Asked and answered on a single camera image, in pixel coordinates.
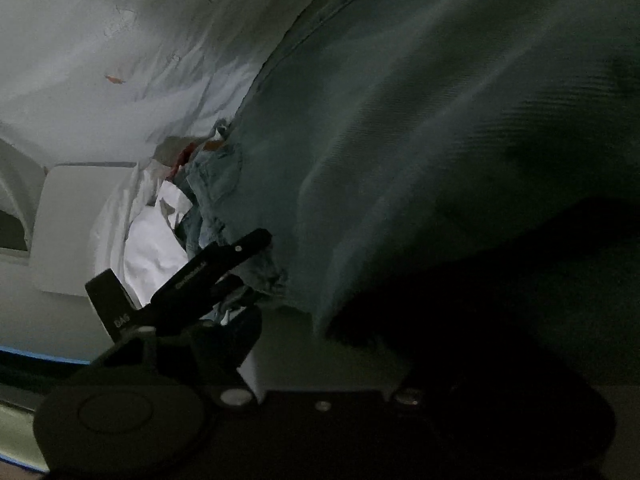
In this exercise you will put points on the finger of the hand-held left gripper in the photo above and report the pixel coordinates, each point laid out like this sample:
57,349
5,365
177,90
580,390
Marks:
247,245

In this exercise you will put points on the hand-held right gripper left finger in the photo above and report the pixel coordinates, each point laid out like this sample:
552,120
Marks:
227,340

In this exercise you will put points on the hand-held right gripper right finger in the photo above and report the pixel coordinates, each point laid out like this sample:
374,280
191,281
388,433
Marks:
415,396

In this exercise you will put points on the light blue denim jeans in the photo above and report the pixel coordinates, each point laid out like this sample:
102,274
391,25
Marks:
400,135

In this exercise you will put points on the white cloth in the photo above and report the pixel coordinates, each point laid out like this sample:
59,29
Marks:
150,245

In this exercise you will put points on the white carrot print sheet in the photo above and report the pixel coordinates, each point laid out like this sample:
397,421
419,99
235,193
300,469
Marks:
100,35

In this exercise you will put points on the green frame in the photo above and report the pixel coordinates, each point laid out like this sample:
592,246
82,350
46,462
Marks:
15,435

